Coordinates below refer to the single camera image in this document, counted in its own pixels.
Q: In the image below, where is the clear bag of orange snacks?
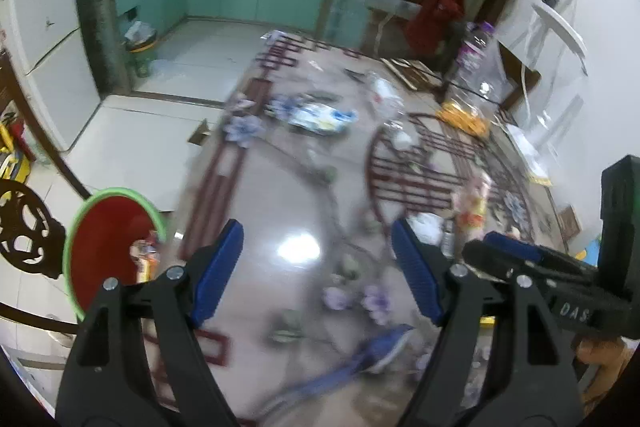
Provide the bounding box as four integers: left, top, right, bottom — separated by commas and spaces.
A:
434, 41, 504, 138

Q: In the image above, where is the red hanging garment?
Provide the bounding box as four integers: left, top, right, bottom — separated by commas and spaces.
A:
405, 0, 465, 56

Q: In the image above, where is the crumpled white tissue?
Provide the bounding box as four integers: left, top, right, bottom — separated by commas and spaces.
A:
407, 212, 445, 246

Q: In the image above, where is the green kitchen trash bin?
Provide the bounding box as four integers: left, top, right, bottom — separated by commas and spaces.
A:
124, 20, 157, 78

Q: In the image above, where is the blue white snack wrapper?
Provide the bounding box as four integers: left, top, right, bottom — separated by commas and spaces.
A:
288, 103, 358, 135

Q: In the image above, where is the purple label water bottle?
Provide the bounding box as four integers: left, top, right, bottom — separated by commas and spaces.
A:
448, 22, 498, 102

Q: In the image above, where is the brown patterned flat box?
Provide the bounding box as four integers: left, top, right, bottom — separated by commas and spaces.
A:
381, 58, 442, 92

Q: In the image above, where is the wooden chair by wall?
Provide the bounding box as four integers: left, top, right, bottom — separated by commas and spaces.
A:
499, 43, 541, 110

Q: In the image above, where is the dark carved wooden chair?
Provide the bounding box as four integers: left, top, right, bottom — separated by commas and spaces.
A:
0, 51, 94, 335

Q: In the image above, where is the orange snack bag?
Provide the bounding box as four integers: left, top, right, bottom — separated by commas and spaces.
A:
129, 231, 160, 283

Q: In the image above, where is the small cardboard box on floor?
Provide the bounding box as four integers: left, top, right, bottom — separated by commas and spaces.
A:
188, 119, 210, 146

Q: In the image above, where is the red bin with green rim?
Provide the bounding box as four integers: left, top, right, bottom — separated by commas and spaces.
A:
62, 187, 166, 319

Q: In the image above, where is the blue plastic wrapper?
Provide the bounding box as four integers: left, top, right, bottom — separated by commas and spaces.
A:
258, 324, 414, 417

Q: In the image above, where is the pink milk carton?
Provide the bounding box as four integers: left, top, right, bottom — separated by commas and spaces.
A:
452, 171, 492, 241

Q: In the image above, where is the white refrigerator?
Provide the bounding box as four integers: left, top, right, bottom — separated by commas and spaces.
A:
1, 0, 100, 152

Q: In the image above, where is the clear empty plastic bottle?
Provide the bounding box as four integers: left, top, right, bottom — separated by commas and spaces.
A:
366, 70, 414, 153

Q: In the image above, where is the person's right hand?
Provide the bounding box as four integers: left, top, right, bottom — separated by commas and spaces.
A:
575, 337, 634, 416

